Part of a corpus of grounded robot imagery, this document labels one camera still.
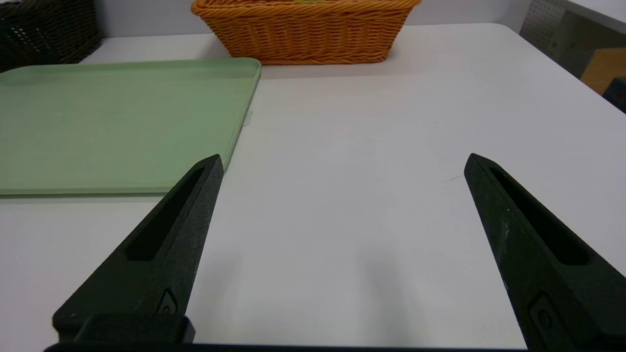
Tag orange wicker basket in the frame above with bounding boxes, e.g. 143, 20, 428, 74
191, 0, 422, 66

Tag dark brown wicker basket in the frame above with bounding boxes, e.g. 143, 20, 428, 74
0, 0, 103, 73

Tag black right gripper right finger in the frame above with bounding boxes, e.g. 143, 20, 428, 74
464, 153, 626, 349

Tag light green plastic tray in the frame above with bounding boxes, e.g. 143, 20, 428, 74
0, 57, 262, 197

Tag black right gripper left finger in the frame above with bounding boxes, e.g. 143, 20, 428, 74
53, 154, 225, 343

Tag white side table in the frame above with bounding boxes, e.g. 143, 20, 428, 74
562, 0, 626, 35

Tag wooden side table base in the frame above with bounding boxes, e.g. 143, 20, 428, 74
581, 47, 626, 96

